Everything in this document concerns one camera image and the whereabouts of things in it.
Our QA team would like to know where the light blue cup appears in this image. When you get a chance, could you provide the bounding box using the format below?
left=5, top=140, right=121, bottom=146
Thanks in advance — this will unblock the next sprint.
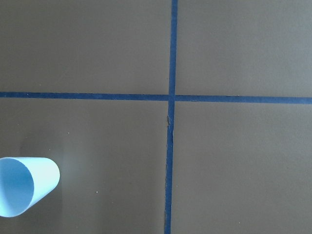
left=0, top=157, right=60, bottom=217

